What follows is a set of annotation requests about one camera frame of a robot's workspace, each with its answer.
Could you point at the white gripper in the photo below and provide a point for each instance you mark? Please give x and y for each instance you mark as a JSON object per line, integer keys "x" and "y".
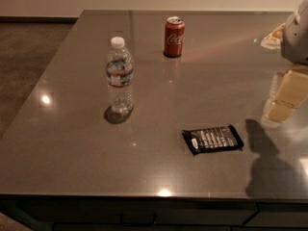
{"x": 296, "y": 38}

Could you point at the clear plastic water bottle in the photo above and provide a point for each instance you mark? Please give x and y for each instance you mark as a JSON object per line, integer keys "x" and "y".
{"x": 119, "y": 74}

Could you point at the black rxbar chocolate wrapper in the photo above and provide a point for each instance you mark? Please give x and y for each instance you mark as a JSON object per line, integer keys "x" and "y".
{"x": 212, "y": 140}

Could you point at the red cola can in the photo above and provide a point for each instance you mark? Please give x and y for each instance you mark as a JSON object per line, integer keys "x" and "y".
{"x": 174, "y": 35}

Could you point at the dark cabinet drawer front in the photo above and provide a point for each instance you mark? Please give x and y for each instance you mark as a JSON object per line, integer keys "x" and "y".
{"x": 41, "y": 214}

